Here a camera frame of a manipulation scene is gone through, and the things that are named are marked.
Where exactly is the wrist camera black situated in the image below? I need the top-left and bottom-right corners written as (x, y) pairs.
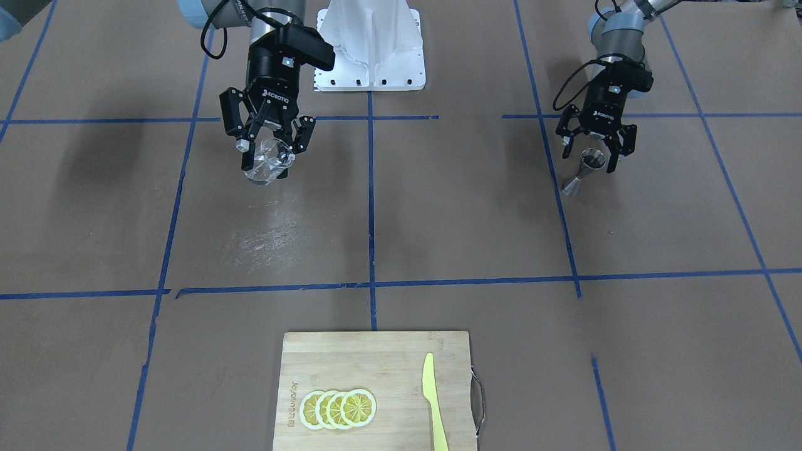
top-left (603, 60), bottom-right (654, 95)
top-left (276, 23), bottom-right (336, 71)

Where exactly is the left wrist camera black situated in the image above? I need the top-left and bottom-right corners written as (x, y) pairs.
top-left (603, 60), bottom-right (654, 95)

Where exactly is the bamboo cutting board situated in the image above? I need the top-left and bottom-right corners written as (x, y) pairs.
top-left (273, 331), bottom-right (478, 450)

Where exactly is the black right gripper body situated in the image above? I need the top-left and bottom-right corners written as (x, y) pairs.
top-left (246, 44), bottom-right (301, 126)

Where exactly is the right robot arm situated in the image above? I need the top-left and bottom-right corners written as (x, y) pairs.
top-left (177, 1), bottom-right (335, 185)

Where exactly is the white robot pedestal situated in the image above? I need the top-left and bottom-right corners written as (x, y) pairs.
top-left (313, 1), bottom-right (427, 92)

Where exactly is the yellow plastic knife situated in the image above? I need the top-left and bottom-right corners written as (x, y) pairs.
top-left (422, 352), bottom-right (449, 450)

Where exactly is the clear glass cup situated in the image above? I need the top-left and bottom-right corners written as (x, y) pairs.
top-left (244, 138), bottom-right (296, 186)

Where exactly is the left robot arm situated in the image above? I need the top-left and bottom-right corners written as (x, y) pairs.
top-left (552, 1), bottom-right (678, 174)

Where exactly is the steel jigger measuring cup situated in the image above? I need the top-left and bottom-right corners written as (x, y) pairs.
top-left (561, 148), bottom-right (607, 197)

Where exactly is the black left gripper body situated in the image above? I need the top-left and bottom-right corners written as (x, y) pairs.
top-left (580, 75), bottom-right (630, 137)

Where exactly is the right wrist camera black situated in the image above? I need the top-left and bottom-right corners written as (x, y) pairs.
top-left (276, 23), bottom-right (336, 71)

